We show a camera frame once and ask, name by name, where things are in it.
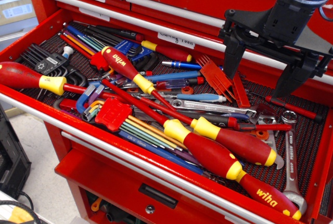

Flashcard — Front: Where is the small red yellow screwdriver back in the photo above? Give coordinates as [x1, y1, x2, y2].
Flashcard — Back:
[141, 41, 192, 62]

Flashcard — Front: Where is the rainbow hex key set front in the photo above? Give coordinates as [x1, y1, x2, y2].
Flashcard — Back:
[76, 98, 200, 166]

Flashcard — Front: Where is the rainbow hex key set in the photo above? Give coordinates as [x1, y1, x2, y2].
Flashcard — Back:
[76, 98, 200, 166]
[63, 23, 112, 73]

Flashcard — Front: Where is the silver combination wrench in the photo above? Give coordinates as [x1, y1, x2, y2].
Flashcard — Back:
[281, 110, 308, 214]

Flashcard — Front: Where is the rainbow hex key set back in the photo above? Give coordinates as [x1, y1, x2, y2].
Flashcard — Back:
[63, 23, 112, 73]

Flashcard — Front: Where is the blue metal pen tool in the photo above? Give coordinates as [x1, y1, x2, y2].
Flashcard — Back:
[162, 61, 201, 70]

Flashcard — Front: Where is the red metal tool chest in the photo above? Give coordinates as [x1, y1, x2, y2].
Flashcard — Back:
[23, 0, 333, 224]

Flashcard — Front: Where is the thin red screwdriver shaft right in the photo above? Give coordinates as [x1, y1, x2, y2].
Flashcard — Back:
[234, 123, 291, 131]

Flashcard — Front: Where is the black torx key set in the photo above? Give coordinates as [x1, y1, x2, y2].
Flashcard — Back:
[16, 43, 88, 87]

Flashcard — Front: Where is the white cutting tools label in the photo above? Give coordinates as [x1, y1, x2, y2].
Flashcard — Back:
[158, 32, 196, 49]

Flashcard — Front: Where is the black box on floor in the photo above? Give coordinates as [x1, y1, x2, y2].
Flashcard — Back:
[1, 109, 31, 199]

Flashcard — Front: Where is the long red yellow Wiha screwdriver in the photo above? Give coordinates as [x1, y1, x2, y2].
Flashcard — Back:
[102, 79, 302, 220]

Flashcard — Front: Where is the open red tool drawer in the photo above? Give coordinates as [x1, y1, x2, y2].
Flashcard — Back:
[0, 8, 333, 224]

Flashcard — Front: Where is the clear handle small screwdriver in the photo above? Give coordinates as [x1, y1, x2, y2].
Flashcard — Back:
[156, 78, 189, 89]

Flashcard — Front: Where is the large blue hex key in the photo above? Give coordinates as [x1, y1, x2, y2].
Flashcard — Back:
[75, 85, 203, 175]

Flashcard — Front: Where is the blue handled tool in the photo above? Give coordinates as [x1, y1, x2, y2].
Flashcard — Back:
[145, 71, 201, 83]

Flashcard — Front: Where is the large red yellow screwdriver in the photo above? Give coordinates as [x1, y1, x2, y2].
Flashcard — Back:
[0, 61, 123, 102]

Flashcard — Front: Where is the light blue white tool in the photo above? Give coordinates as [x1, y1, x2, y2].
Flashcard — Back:
[176, 94, 227, 102]

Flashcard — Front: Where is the blue hex key holder set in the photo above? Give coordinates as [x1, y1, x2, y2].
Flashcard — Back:
[115, 40, 158, 72]

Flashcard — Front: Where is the red plastic comb holder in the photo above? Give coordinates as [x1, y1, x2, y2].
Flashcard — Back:
[196, 55, 250, 108]

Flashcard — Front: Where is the red yellow Wiha screwdriver centre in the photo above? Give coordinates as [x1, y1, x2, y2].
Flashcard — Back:
[101, 46, 175, 111]

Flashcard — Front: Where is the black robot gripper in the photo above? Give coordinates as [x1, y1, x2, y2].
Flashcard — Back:
[219, 0, 332, 98]

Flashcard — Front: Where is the black red precision screwdriver back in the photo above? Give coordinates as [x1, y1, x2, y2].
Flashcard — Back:
[87, 25, 144, 42]

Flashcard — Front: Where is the red yellow screwdriver lower middle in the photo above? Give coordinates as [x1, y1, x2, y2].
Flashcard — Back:
[140, 97, 280, 166]

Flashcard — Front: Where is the thin red black screwdriver right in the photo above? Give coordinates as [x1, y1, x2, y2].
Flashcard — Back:
[264, 96, 323, 123]

